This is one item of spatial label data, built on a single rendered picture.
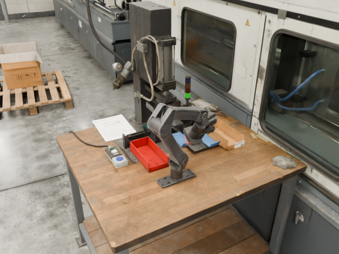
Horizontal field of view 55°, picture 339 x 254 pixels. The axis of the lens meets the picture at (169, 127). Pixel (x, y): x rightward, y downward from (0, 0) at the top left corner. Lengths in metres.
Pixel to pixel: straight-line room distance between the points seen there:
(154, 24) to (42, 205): 1.89
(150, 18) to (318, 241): 1.56
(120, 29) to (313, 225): 3.74
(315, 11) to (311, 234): 1.24
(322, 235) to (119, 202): 1.17
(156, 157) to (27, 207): 1.54
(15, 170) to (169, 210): 2.30
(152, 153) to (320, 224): 1.02
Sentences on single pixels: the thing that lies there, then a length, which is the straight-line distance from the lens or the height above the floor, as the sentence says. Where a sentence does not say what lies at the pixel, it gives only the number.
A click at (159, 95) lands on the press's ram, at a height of 1.18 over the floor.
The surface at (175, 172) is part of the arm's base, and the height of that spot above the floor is 0.96.
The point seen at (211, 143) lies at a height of 0.95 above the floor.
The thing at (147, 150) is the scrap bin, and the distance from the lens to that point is 1.90.
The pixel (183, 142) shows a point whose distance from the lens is 1.81.
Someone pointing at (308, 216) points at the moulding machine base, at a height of 0.56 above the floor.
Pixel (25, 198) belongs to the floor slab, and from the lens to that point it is 3.18.
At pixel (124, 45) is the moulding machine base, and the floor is 0.63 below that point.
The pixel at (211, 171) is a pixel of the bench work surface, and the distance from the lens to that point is 1.76.
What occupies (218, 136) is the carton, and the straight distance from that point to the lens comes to 1.96.
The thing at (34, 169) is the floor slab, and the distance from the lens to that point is 3.52.
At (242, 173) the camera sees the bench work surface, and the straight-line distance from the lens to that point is 1.77.
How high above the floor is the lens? 1.96
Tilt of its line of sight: 29 degrees down
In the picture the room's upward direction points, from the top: straight up
